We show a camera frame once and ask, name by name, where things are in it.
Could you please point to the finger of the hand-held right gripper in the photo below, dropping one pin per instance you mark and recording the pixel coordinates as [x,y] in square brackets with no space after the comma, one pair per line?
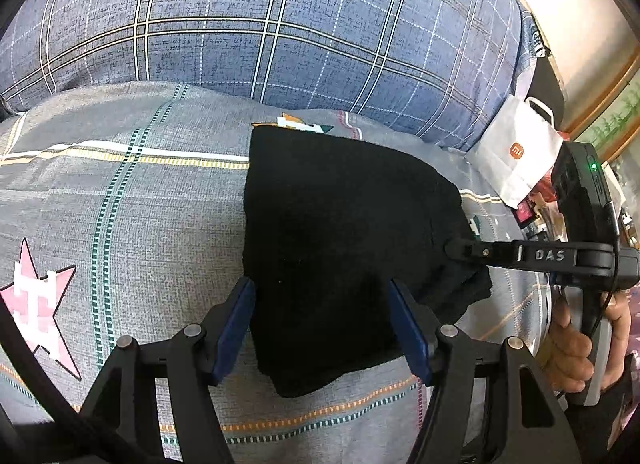
[500,251]

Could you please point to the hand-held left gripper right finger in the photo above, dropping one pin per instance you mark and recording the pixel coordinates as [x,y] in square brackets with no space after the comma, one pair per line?
[410,339]

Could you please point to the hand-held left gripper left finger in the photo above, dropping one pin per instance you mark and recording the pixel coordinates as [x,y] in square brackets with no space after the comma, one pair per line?
[232,334]

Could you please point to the black pants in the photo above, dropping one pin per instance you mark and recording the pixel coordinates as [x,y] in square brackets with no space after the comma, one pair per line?
[340,244]

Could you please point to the person's right forearm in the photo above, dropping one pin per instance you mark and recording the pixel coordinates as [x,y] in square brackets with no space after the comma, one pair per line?
[600,429]

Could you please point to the person's right hand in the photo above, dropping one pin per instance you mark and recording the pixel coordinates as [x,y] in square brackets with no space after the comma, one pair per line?
[570,354]

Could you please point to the black battery with red label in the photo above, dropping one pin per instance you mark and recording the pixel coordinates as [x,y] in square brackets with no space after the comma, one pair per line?
[525,214]

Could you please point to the white paper bag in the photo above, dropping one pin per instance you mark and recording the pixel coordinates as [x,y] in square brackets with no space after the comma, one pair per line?
[515,164]

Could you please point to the black bag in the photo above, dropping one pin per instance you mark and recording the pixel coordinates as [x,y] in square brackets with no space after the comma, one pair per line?
[545,89]

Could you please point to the grey star-print bedsheet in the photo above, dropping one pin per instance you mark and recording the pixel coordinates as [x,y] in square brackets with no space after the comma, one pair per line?
[125,219]

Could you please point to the blue plaid pillow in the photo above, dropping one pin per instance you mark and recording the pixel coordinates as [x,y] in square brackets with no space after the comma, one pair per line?
[300,19]

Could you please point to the wooden bed frame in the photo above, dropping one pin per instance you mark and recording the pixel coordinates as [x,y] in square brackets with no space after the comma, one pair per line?
[607,94]

